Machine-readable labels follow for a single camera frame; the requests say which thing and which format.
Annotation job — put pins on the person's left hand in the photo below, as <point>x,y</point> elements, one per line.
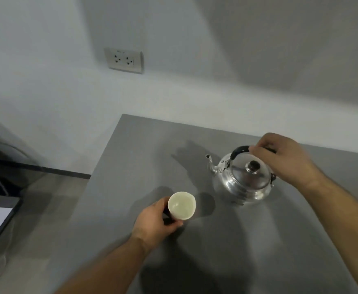
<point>152,221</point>

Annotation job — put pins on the person's right hand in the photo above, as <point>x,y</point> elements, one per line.
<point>284,162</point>

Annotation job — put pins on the person's right fingers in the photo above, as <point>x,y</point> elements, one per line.
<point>258,146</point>

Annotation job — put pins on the person's left thumb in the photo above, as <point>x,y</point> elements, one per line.
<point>164,204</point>

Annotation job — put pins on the white ceramic cup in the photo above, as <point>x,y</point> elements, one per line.
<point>182,206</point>

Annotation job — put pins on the silver metal kettle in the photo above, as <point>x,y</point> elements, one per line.
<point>243,177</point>

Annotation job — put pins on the person's left forearm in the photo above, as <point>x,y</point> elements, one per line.
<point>100,267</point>

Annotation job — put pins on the person's right forearm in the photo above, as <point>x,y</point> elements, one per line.
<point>341,221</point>

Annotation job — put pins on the silver kettle lid black knob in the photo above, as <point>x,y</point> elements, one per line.
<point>251,172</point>

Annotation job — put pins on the white double wall socket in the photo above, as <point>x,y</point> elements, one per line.
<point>124,60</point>

